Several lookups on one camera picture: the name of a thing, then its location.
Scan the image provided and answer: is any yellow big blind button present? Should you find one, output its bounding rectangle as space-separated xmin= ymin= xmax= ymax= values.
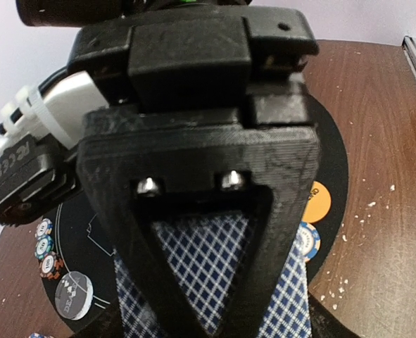
xmin=302 ymin=181 xmax=332 ymax=224

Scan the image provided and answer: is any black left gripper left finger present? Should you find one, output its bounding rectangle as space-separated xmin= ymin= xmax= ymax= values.
xmin=77 ymin=302 xmax=123 ymax=338

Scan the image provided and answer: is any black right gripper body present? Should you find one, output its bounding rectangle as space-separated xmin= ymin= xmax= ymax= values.
xmin=0 ymin=1 xmax=317 ymax=225

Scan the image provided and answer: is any clear acrylic dealer button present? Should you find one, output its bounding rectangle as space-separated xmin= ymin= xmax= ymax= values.
xmin=55 ymin=271 xmax=94 ymax=319

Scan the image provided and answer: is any round black poker mat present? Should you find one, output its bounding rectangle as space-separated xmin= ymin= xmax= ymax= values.
xmin=45 ymin=99 xmax=348 ymax=337

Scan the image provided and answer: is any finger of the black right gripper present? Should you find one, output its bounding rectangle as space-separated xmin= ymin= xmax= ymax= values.
xmin=77 ymin=108 xmax=320 ymax=337

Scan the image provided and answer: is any blue playing card deck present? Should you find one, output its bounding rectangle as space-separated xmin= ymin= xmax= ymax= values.
xmin=114 ymin=214 xmax=312 ymax=337

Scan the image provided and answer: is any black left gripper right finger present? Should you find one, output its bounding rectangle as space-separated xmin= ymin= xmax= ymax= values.
xmin=308 ymin=292 xmax=360 ymax=338

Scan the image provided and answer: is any blue cream 10 chip stack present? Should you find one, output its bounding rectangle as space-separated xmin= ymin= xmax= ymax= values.
xmin=28 ymin=332 xmax=53 ymax=338

